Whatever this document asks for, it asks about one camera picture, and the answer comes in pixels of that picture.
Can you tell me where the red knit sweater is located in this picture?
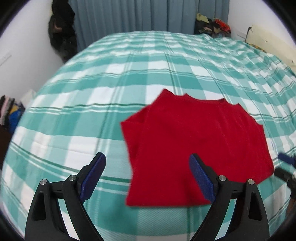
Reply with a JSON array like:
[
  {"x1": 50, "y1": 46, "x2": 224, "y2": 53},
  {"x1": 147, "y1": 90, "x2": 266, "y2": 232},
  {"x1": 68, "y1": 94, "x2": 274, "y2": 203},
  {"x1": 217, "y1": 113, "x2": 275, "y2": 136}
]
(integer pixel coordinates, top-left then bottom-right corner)
[{"x1": 121, "y1": 90, "x2": 274, "y2": 207}]

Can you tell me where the clothes stack at left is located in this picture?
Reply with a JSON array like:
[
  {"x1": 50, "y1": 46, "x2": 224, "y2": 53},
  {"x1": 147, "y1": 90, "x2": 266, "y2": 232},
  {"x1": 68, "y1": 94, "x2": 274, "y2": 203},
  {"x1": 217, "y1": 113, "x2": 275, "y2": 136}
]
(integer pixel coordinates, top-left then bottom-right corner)
[{"x1": 1, "y1": 95, "x2": 25, "y2": 134}]

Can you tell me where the pile of colourful clothes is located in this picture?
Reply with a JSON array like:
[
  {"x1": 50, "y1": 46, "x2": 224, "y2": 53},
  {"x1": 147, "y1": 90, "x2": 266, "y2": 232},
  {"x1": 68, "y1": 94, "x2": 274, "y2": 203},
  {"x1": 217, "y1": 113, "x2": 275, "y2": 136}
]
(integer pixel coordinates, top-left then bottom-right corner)
[{"x1": 194, "y1": 13, "x2": 231, "y2": 38}]

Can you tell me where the teal plaid bed quilt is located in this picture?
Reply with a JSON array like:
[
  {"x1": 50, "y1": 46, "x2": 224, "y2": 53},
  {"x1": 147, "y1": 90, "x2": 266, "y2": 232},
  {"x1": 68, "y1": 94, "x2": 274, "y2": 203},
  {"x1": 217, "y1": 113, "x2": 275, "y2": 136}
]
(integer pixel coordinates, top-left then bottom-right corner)
[{"x1": 1, "y1": 32, "x2": 295, "y2": 240}]

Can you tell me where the blue-grey curtain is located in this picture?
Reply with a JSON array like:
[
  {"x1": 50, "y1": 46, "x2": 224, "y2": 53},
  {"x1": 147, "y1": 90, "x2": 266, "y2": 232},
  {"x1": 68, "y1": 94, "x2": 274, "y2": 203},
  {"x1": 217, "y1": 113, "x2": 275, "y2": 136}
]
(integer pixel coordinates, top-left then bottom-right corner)
[{"x1": 69, "y1": 0, "x2": 230, "y2": 51}]

